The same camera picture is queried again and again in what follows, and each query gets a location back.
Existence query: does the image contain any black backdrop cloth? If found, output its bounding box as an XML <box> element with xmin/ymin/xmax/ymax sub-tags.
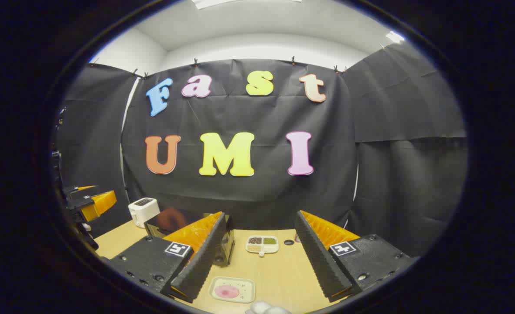
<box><xmin>56</xmin><ymin>41</ymin><xmax>468</xmax><ymax>258</ymax></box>

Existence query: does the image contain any white tray with pink food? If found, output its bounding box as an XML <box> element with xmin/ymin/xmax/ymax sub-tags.
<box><xmin>208</xmin><ymin>276</ymin><xmax>256</xmax><ymax>304</ymax></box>

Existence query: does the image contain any black electric oven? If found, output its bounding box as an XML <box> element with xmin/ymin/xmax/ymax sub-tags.
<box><xmin>144</xmin><ymin>208</ymin><xmax>235</xmax><ymax>267</ymax></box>

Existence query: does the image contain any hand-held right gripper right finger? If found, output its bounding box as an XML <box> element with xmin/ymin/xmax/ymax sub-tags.
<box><xmin>294</xmin><ymin>210</ymin><xmax>419</xmax><ymax>302</ymax></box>

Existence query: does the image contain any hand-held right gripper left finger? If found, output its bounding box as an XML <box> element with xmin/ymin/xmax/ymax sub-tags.
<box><xmin>102</xmin><ymin>212</ymin><xmax>234</xmax><ymax>304</ymax></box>

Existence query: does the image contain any white toaster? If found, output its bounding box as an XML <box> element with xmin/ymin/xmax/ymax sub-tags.
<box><xmin>128</xmin><ymin>197</ymin><xmax>160</xmax><ymax>228</ymax></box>

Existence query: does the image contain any white divided dish with grains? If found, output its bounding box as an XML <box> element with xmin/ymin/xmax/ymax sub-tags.
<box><xmin>246</xmin><ymin>235</ymin><xmax>280</xmax><ymax>257</ymax></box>

